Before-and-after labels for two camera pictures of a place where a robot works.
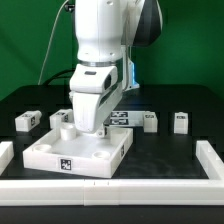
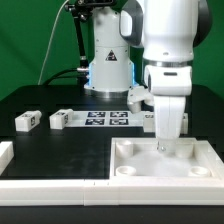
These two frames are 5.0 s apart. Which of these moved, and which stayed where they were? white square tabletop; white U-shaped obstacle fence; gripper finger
Moved: white square tabletop; gripper finger
Stayed: white U-shaped obstacle fence
